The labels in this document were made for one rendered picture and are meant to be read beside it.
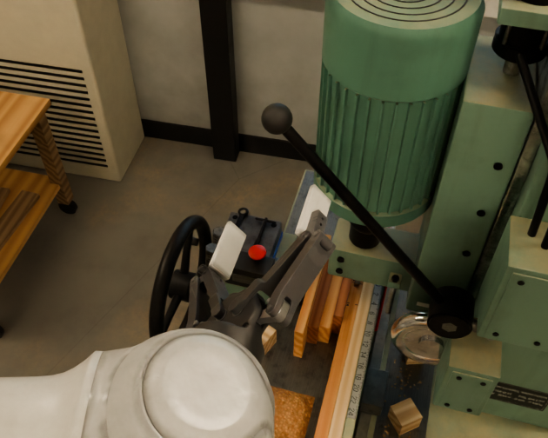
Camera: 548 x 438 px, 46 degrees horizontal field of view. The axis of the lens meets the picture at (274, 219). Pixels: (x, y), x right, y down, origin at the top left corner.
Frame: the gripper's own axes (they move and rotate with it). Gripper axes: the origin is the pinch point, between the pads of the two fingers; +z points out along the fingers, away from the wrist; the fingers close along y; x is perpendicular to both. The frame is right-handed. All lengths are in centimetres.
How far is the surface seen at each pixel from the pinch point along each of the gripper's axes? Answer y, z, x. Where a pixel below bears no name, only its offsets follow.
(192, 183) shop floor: -138, 119, -52
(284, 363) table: -27.4, 4.1, -30.9
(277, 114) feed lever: 6.5, 5.5, 8.7
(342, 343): -18.3, 8.1, -33.9
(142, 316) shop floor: -134, 56, -55
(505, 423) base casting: -6, 8, -64
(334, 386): -18.0, 0.3, -34.1
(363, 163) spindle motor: 5.8, 12.1, -5.9
